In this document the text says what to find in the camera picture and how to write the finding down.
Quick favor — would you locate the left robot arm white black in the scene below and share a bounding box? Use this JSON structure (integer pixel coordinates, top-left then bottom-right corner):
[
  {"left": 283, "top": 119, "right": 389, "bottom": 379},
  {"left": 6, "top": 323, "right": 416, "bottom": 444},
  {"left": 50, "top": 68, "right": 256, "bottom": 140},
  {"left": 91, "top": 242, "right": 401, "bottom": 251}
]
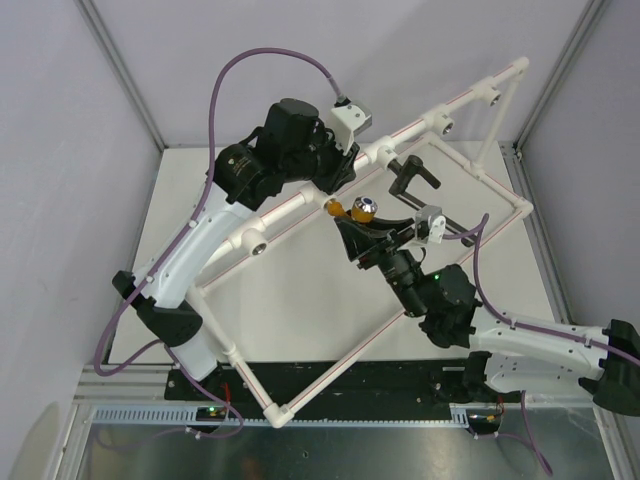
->
[{"left": 112, "top": 98, "right": 371, "bottom": 399}]

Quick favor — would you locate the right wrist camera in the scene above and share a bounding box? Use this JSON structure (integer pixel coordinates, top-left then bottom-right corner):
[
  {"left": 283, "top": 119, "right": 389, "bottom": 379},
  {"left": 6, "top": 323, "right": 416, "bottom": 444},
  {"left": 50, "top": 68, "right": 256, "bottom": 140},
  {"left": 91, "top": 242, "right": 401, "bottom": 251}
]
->
[{"left": 414, "top": 205, "right": 446, "bottom": 246}]

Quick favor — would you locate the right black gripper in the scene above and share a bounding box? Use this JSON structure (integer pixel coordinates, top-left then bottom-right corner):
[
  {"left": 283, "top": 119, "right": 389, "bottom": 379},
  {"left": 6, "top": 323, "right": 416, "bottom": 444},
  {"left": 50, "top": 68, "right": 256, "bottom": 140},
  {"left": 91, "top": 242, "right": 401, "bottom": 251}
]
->
[{"left": 330, "top": 213, "right": 425, "bottom": 318}]

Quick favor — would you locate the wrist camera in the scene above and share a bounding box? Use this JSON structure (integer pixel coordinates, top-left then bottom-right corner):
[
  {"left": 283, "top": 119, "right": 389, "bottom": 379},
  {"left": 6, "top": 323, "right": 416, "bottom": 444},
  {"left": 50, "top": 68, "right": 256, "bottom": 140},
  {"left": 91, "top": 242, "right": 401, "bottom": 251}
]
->
[
  {"left": 325, "top": 102, "right": 372, "bottom": 153},
  {"left": 414, "top": 205, "right": 446, "bottom": 246}
]

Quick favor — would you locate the aluminium frame rail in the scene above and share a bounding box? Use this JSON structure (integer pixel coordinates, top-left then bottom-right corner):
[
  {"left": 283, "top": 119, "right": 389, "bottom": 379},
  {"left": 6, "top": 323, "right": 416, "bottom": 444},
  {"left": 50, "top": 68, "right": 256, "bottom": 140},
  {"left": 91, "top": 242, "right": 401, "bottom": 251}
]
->
[{"left": 73, "top": 365, "right": 592, "bottom": 408}]

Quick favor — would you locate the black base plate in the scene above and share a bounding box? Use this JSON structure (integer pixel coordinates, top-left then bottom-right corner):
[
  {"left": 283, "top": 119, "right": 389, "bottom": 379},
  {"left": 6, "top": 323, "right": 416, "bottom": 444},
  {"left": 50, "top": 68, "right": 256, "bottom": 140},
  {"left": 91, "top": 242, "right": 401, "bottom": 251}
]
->
[{"left": 164, "top": 354, "right": 521, "bottom": 422}]

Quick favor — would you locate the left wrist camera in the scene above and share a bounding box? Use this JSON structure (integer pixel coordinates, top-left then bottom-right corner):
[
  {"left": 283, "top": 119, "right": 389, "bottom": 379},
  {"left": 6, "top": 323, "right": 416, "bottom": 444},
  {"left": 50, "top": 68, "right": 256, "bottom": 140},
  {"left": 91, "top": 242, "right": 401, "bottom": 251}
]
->
[{"left": 325, "top": 102, "right": 372, "bottom": 153}]

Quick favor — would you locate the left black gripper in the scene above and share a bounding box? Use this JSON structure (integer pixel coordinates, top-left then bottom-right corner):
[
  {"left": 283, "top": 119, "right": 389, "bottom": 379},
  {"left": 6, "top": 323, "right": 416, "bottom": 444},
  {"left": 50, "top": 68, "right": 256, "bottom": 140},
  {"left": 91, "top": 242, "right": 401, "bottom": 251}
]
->
[{"left": 284, "top": 124, "right": 362, "bottom": 198}]

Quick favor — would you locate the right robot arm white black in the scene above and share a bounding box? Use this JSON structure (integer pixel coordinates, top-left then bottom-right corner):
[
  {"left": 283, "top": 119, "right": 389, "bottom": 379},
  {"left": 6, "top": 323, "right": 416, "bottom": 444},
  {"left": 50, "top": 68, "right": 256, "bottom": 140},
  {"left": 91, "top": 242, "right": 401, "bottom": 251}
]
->
[{"left": 334, "top": 216, "right": 639, "bottom": 417}]

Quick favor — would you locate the white PVC pipe frame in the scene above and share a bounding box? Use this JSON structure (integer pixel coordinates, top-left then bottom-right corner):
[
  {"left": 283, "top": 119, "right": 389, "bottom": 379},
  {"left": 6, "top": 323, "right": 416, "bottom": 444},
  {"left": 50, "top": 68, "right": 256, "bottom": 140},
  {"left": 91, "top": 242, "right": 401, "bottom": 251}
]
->
[{"left": 187, "top": 57, "right": 533, "bottom": 412}]

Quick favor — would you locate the white slotted cable duct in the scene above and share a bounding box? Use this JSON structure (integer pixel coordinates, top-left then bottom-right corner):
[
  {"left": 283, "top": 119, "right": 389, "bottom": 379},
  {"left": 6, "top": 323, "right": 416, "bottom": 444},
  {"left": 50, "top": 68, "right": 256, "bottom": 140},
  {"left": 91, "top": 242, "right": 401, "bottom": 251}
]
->
[{"left": 92, "top": 402, "right": 501, "bottom": 429}]

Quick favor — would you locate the gold faucet with chrome knob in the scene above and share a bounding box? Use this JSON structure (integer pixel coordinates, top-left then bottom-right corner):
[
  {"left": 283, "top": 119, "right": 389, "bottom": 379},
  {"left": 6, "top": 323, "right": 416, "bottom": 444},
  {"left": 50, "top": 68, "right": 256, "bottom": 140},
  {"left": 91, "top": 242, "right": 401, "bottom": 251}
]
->
[{"left": 325, "top": 196, "right": 378, "bottom": 224}]

